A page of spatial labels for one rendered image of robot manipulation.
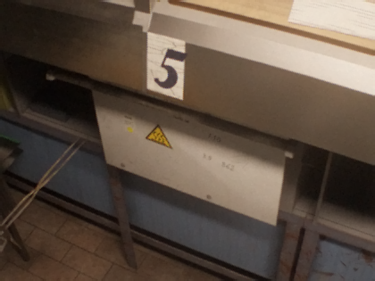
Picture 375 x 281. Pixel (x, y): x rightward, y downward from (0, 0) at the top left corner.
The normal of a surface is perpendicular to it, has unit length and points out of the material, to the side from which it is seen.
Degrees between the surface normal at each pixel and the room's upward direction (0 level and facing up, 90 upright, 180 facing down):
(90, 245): 0
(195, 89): 80
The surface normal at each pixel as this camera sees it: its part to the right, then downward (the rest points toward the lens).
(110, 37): -0.47, 0.51
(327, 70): -0.40, 0.12
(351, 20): -0.25, -0.32
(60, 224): -0.05, -0.69
